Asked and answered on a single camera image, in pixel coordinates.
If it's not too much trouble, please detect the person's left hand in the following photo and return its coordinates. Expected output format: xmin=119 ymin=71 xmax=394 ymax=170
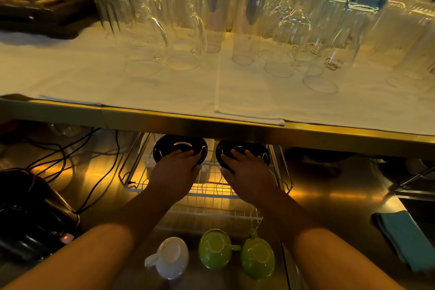
xmin=147 ymin=149 xmax=203 ymax=203

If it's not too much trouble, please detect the person's right hand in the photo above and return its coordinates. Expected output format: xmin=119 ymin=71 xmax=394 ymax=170
xmin=220 ymin=149 xmax=280 ymax=205

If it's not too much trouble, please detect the black saucer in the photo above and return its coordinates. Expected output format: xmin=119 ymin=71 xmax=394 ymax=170
xmin=152 ymin=135 xmax=208 ymax=166
xmin=215 ymin=140 xmax=271 ymax=175

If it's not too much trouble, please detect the person's left forearm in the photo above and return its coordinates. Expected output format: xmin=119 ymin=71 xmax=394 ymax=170
xmin=0 ymin=187 xmax=186 ymax=290

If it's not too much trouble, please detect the person's right forearm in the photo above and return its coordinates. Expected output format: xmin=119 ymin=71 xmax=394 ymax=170
xmin=250 ymin=192 xmax=406 ymax=290

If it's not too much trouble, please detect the metal shelf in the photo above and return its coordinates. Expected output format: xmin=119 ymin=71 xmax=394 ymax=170
xmin=0 ymin=94 xmax=435 ymax=160

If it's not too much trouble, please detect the green ceramic cup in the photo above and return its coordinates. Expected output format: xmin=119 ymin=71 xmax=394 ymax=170
xmin=198 ymin=229 xmax=241 ymax=270
xmin=241 ymin=229 xmax=276 ymax=280

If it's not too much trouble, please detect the white ceramic cup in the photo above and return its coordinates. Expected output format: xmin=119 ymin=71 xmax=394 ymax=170
xmin=144 ymin=237 xmax=190 ymax=280

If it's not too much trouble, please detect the white cloth mat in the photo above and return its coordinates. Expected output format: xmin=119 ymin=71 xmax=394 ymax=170
xmin=0 ymin=21 xmax=286 ymax=126
xmin=214 ymin=36 xmax=435 ymax=136

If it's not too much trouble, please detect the group of tall clear glasses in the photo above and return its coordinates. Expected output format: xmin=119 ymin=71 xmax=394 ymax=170
xmin=199 ymin=0 xmax=276 ymax=66

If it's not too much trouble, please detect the group of printed clear glasses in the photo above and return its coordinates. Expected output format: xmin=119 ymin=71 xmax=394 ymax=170
xmin=258 ymin=0 xmax=392 ymax=95

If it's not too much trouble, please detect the group of clear glass mugs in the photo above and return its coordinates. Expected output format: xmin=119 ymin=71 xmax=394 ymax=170
xmin=86 ymin=0 xmax=208 ymax=78

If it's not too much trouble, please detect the metal sink fixture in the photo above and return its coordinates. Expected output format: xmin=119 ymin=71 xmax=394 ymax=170
xmin=394 ymin=163 xmax=435 ymax=203

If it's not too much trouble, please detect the black electric appliance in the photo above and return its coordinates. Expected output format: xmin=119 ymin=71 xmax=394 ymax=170
xmin=0 ymin=168 xmax=81 ymax=264

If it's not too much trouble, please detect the teal folded cloth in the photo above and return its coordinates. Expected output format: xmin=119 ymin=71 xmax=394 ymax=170
xmin=375 ymin=210 xmax=435 ymax=273

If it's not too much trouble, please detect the group of blurred clear glasses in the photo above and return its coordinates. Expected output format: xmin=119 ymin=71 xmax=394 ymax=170
xmin=370 ymin=0 xmax=435 ymax=94

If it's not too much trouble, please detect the dark wooden tray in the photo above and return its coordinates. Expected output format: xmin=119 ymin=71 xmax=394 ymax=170
xmin=0 ymin=0 xmax=100 ymax=41

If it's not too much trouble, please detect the white wire dish rack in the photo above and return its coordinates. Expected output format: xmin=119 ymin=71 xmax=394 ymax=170
xmin=118 ymin=132 xmax=293 ymax=230

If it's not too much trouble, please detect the black cable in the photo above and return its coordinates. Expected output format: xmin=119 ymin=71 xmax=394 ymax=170
xmin=25 ymin=127 xmax=102 ymax=183
xmin=74 ymin=129 xmax=121 ymax=215

